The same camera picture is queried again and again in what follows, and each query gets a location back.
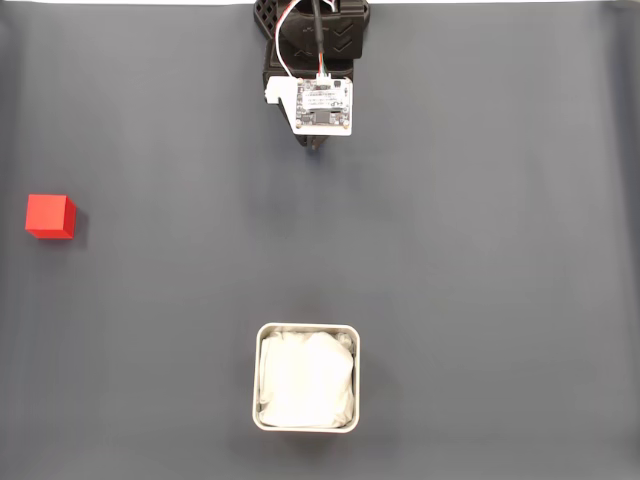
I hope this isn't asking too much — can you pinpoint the red cube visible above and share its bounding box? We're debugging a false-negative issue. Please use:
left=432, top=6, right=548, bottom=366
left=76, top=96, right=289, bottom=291
left=24, top=193, right=78, bottom=240

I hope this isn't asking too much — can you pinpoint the white square box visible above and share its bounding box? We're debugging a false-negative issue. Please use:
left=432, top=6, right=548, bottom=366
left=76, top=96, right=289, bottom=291
left=251, top=322, right=361, bottom=435

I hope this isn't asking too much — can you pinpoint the dark grey table mat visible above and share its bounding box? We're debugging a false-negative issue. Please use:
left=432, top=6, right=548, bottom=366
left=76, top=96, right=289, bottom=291
left=0, top=2, right=640, bottom=480

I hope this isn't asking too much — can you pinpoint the white tissue paper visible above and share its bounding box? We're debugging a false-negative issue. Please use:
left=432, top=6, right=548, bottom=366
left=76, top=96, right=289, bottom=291
left=257, top=327, right=357, bottom=429

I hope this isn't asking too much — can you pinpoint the black camera cable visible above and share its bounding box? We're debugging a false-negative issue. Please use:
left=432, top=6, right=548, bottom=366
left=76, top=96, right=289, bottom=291
left=310, top=0, right=332, bottom=82

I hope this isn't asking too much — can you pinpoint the camera board on white mount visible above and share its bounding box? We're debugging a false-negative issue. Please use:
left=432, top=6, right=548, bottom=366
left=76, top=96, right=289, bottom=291
left=264, top=74, right=354, bottom=137

